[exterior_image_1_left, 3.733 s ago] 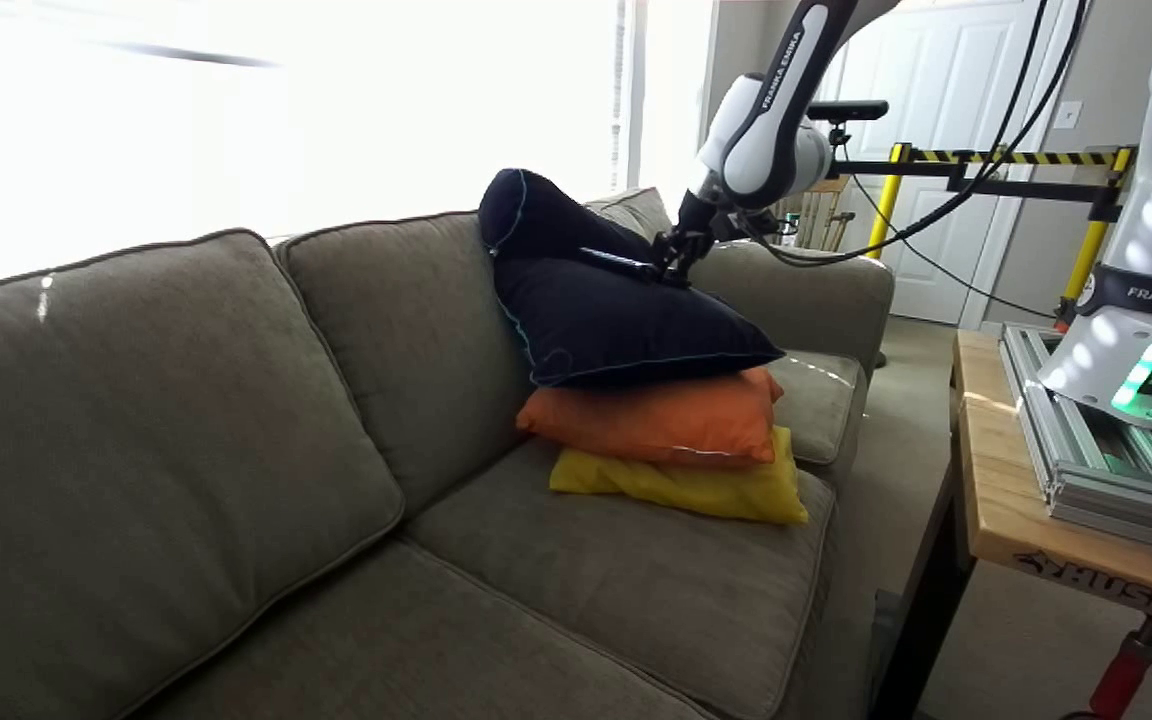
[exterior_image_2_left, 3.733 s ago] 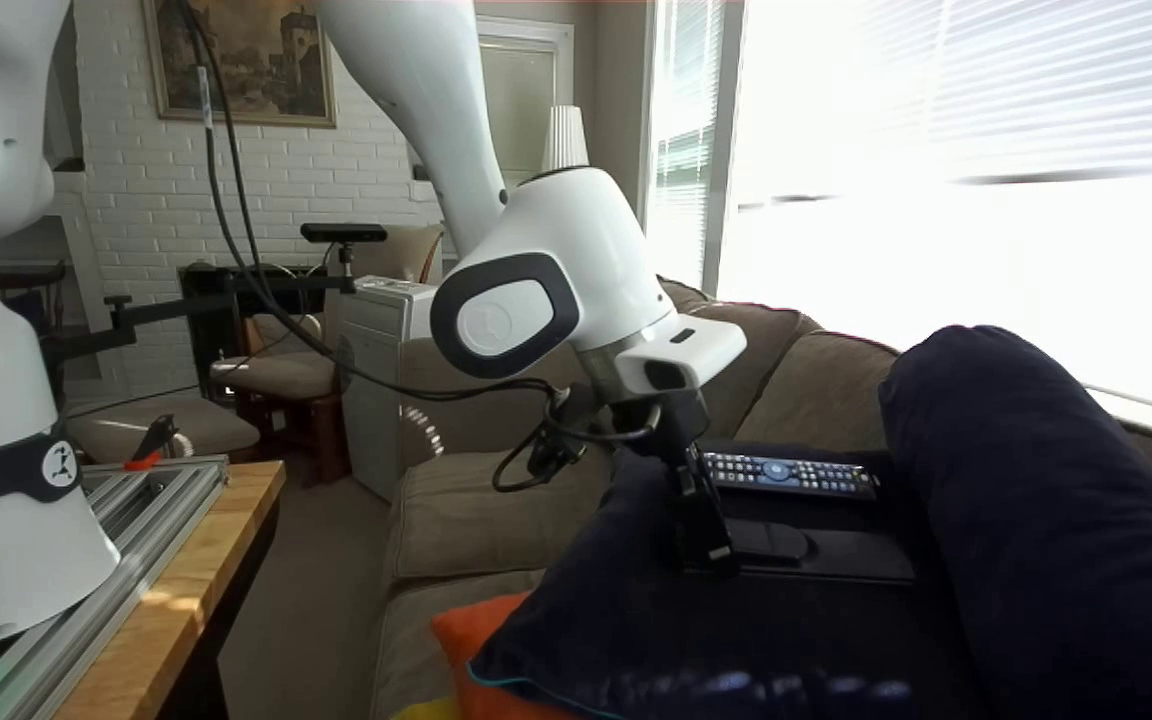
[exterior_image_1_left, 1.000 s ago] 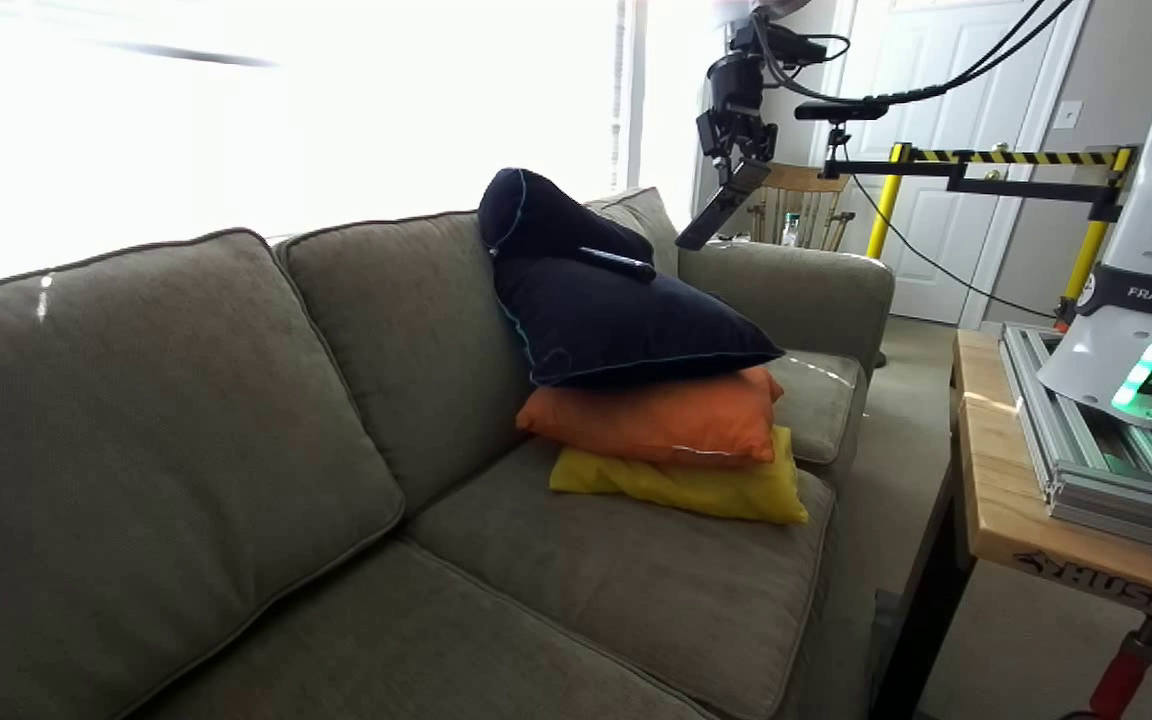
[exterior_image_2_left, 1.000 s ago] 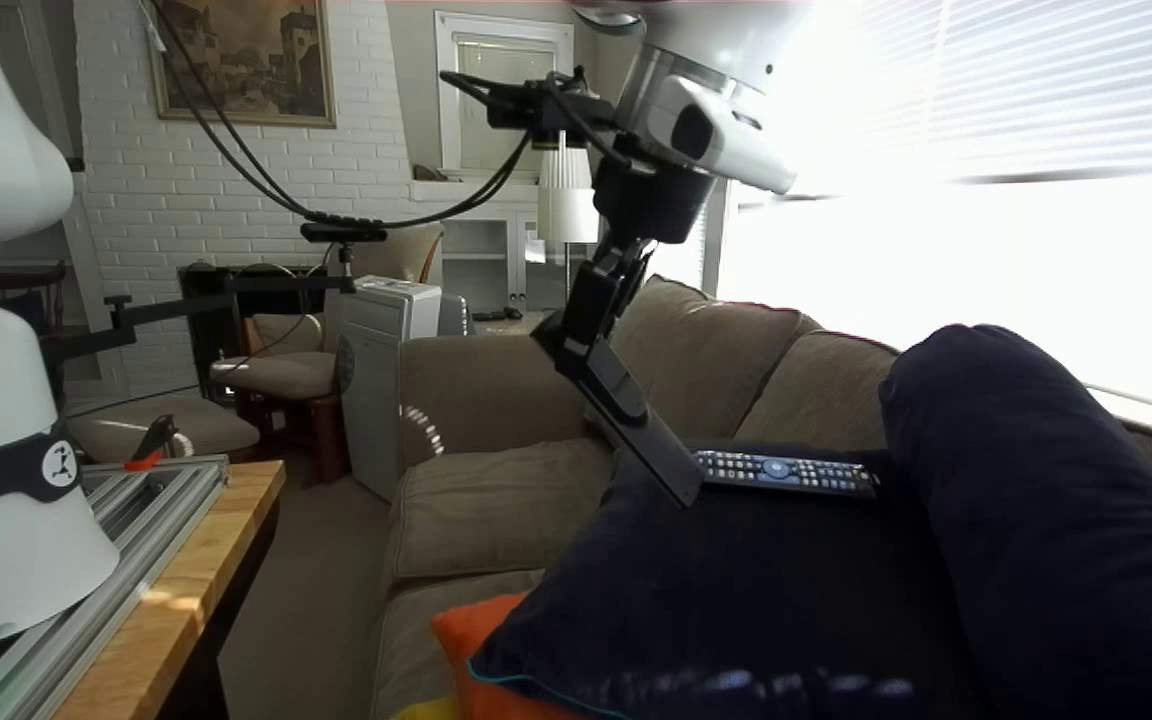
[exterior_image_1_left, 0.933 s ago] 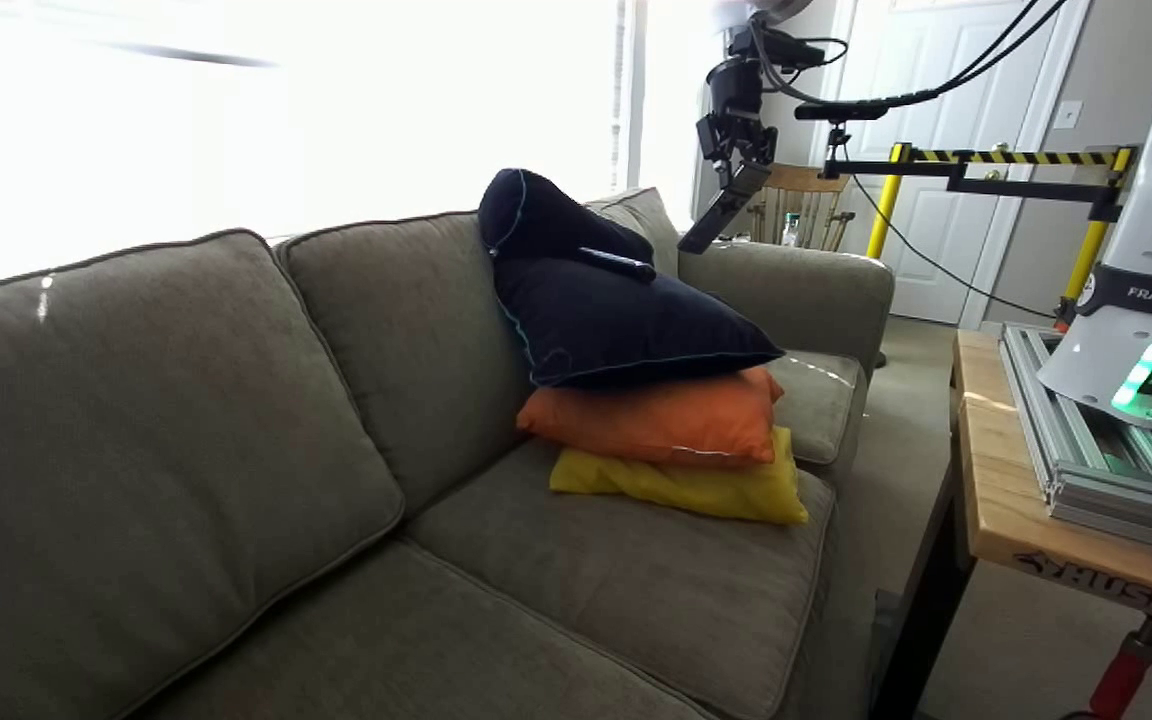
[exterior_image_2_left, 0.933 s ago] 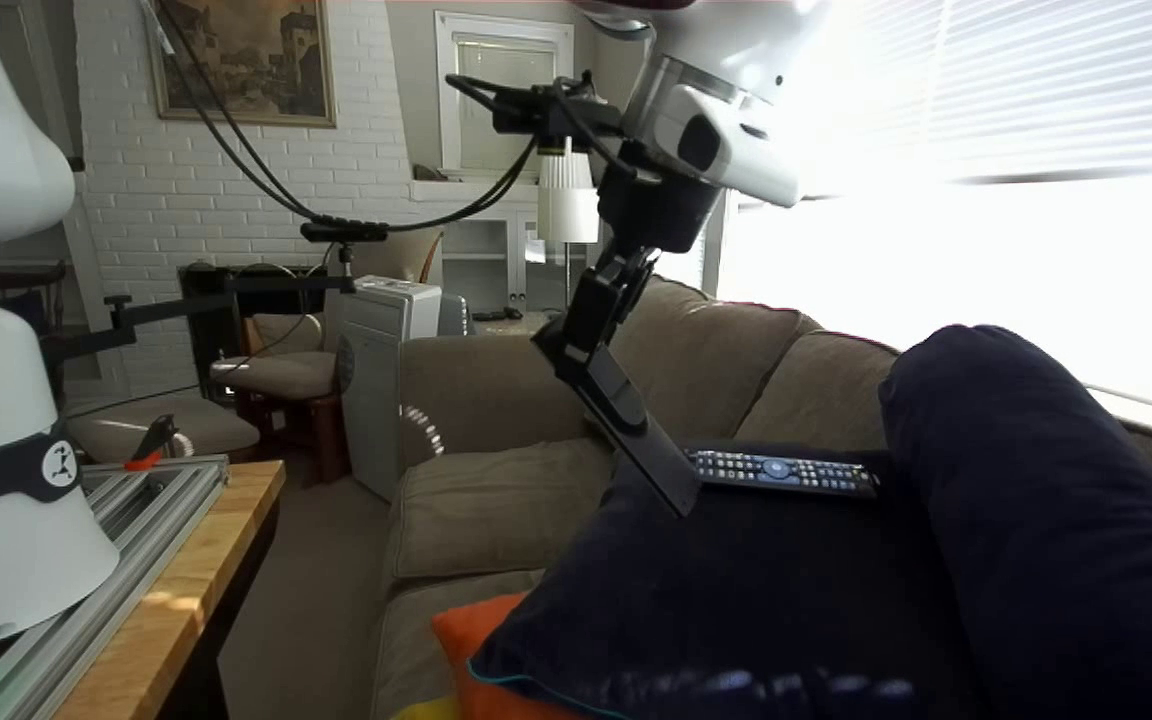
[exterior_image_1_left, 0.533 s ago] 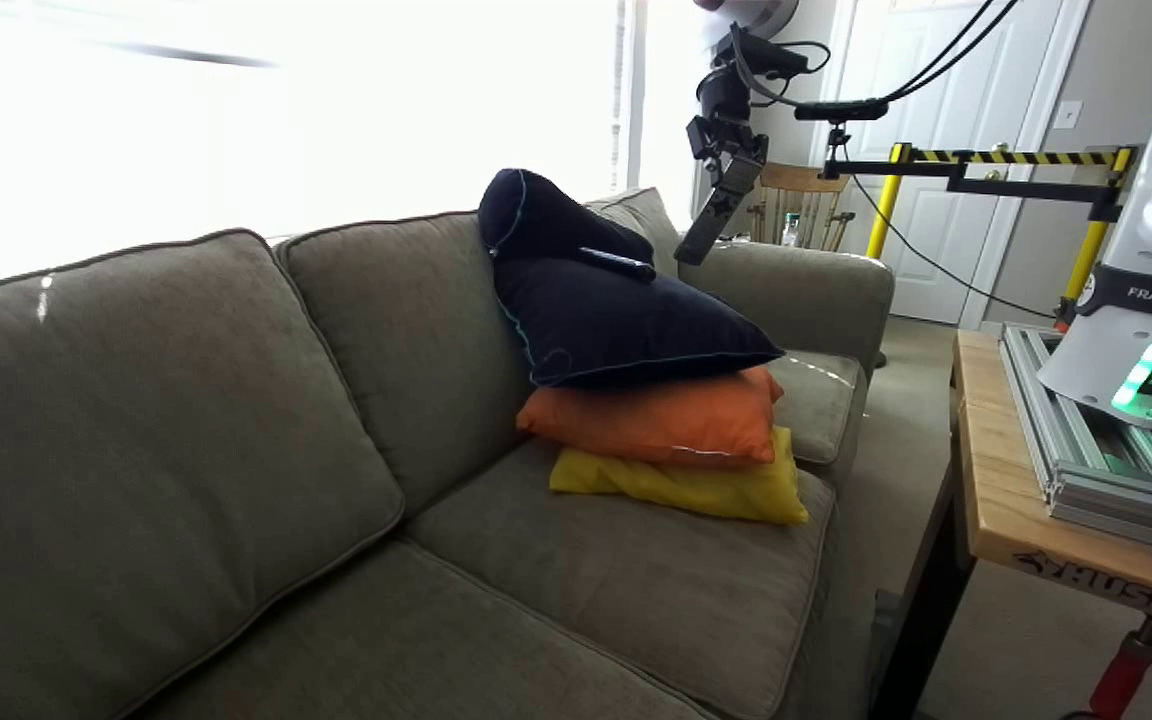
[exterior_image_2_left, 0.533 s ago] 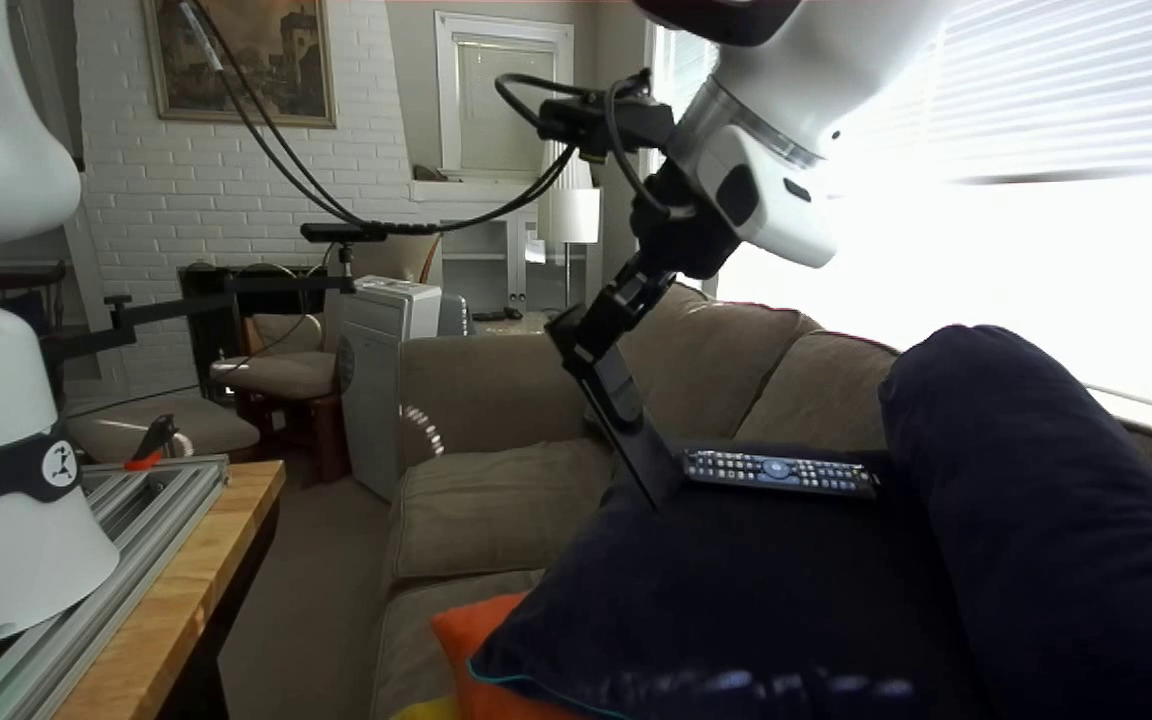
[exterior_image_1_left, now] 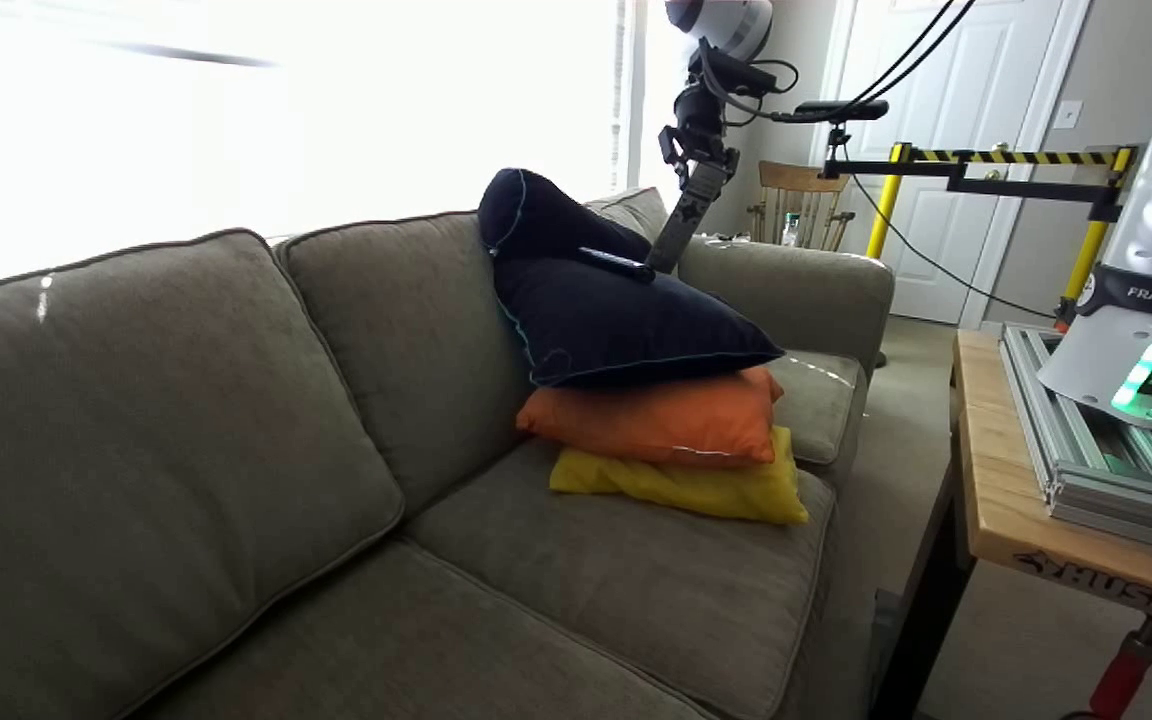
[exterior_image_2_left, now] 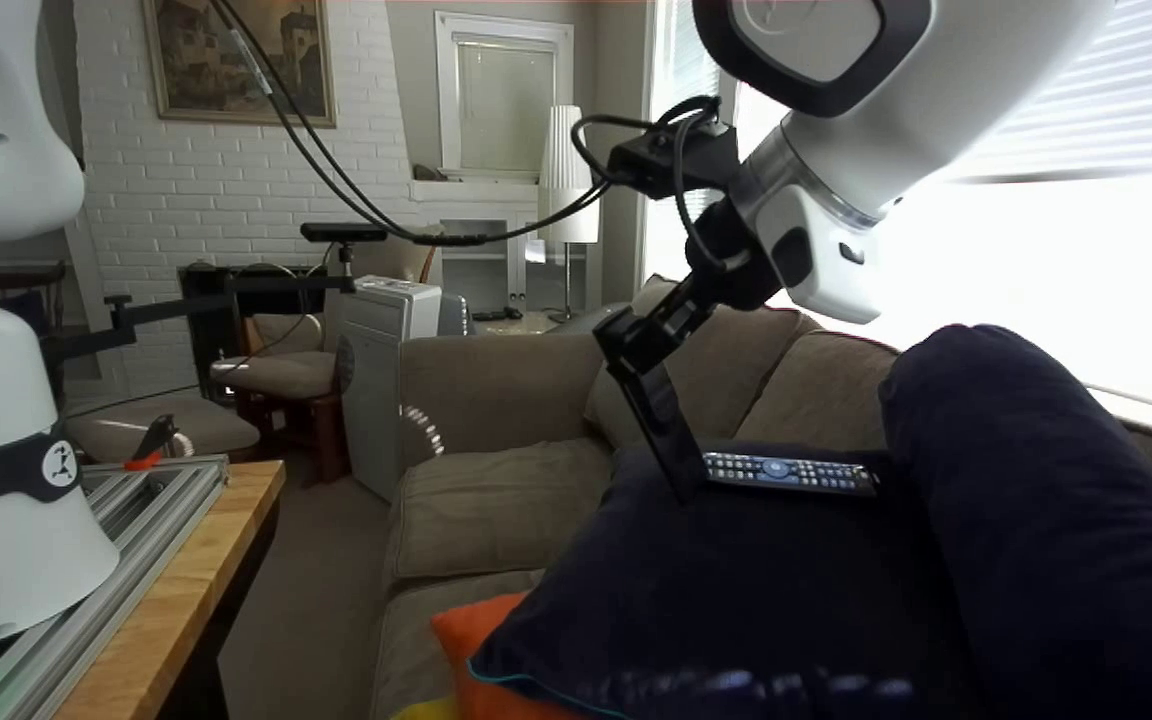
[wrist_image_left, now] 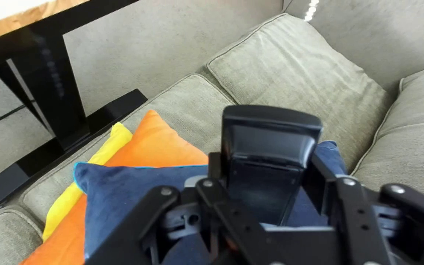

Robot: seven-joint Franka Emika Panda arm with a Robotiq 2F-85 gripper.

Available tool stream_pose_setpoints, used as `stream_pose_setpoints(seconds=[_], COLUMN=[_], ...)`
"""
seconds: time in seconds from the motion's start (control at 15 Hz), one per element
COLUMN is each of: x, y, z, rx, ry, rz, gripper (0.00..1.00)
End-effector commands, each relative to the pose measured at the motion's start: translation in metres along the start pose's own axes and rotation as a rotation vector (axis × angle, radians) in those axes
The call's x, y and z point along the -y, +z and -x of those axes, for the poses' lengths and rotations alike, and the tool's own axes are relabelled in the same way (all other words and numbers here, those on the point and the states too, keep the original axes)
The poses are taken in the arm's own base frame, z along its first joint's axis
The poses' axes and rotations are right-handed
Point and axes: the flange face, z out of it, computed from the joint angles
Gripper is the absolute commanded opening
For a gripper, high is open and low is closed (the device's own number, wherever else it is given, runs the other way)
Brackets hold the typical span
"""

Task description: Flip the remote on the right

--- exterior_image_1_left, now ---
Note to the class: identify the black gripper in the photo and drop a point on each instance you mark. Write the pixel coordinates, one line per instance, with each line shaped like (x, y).
(700, 135)

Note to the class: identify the wooden chair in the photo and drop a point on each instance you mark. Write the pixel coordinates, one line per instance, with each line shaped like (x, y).
(796, 203)

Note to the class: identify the yellow pillow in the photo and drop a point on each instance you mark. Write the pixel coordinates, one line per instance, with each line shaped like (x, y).
(697, 484)

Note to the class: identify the grey-green fabric sofa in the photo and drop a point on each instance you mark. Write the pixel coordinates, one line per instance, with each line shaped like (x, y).
(200, 464)

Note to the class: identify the wooden table, black legs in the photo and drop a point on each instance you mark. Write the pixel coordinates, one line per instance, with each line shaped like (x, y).
(1000, 492)

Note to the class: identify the yellow black barrier frame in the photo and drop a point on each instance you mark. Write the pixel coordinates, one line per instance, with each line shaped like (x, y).
(1000, 156)

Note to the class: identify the red clamp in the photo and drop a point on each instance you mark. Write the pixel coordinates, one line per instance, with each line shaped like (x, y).
(1120, 680)

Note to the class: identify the bright window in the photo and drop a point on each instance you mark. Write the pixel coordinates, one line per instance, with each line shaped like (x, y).
(271, 120)

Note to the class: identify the white light switch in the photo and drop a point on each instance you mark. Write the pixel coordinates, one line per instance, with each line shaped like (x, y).
(1071, 112)

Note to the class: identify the black camera on stand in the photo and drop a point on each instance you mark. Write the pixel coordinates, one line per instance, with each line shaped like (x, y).
(838, 108)

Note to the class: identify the orange pillow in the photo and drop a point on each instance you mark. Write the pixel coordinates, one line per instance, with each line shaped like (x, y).
(657, 422)

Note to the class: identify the aluminium robot mounting plate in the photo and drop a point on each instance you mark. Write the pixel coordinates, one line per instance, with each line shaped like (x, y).
(1111, 464)

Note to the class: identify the navy blue pillow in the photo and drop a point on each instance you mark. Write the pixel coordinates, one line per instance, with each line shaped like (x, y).
(603, 321)

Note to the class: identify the white panel door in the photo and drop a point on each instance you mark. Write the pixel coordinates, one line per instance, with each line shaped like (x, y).
(962, 225)

